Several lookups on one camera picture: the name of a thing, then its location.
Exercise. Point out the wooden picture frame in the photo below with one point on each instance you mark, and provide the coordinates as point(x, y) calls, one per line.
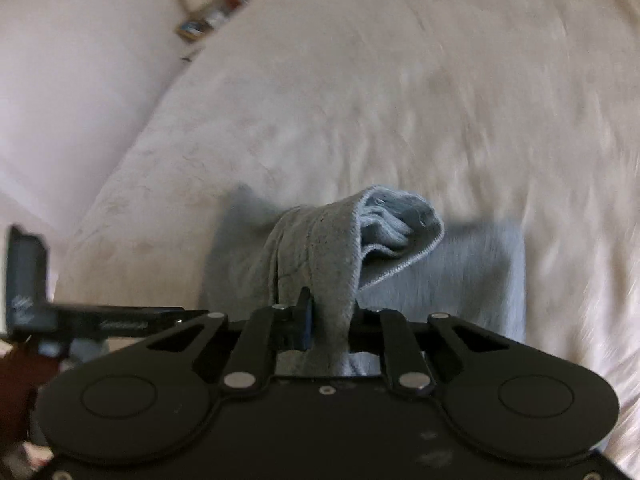
point(192, 31)

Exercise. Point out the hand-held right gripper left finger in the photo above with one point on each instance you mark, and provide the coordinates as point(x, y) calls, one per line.
point(306, 327)

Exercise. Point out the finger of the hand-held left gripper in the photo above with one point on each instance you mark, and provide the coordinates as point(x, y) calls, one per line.
point(120, 322)

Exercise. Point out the colourful blurred clutter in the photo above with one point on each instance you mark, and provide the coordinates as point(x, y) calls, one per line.
point(20, 460)

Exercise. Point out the white embroidered bedspread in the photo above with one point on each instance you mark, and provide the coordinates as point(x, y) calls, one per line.
point(400, 110)

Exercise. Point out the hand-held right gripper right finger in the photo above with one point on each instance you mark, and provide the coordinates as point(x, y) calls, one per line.
point(365, 331)

